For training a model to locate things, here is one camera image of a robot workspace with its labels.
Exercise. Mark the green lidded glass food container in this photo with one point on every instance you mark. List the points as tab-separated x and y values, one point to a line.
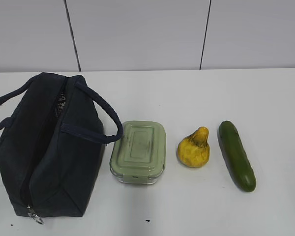
139	157

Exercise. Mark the dark blue fabric lunch bag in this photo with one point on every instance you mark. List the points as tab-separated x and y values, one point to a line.
51	147

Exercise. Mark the yellow pear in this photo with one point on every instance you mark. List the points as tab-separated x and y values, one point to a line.
194	151

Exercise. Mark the green cucumber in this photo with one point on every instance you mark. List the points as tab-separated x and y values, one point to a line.
235	157

